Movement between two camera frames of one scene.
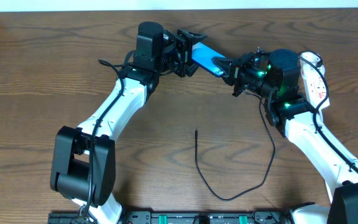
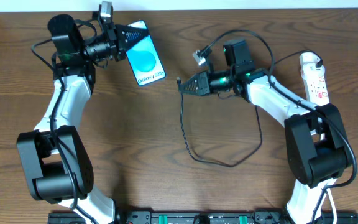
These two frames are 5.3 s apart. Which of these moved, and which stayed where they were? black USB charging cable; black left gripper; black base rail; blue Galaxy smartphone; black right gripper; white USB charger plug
Moved: black right gripper; blue Galaxy smartphone; black left gripper; black USB charging cable
Stayed: white USB charger plug; black base rail
